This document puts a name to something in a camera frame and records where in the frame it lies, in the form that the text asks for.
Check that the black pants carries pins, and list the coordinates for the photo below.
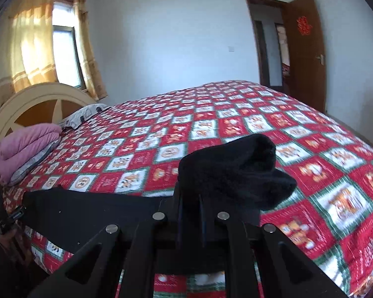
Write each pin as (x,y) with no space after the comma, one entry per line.
(230,167)

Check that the brown wooden door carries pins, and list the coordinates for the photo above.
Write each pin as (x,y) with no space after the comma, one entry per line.
(304,68)

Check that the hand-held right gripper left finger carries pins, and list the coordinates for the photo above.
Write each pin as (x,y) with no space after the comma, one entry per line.
(177,223)

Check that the wide yellow curtain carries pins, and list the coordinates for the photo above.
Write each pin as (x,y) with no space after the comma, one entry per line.
(28,37)

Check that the grey blue pillow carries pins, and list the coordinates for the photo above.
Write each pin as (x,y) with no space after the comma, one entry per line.
(34,165)

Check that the brown door frame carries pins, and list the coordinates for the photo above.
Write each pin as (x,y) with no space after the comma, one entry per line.
(251,21)

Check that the narrow yellow curtain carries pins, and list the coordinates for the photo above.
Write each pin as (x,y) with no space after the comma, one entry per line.
(90,62)

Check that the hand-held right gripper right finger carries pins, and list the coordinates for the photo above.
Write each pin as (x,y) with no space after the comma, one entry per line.
(205,226)

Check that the cream wooden headboard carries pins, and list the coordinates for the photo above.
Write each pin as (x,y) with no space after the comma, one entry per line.
(34,99)

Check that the folded pink quilt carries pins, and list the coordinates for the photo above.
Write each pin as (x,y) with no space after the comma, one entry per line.
(25,146)

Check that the white patterned pillow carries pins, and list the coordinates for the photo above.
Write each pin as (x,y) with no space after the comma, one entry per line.
(80,115)

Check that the red printed bed blanket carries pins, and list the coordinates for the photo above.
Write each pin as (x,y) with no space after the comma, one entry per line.
(236,121)

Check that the red paper door decoration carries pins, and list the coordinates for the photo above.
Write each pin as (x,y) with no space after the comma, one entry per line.
(303,25)

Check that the window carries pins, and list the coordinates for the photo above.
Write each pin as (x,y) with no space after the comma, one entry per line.
(65,56)

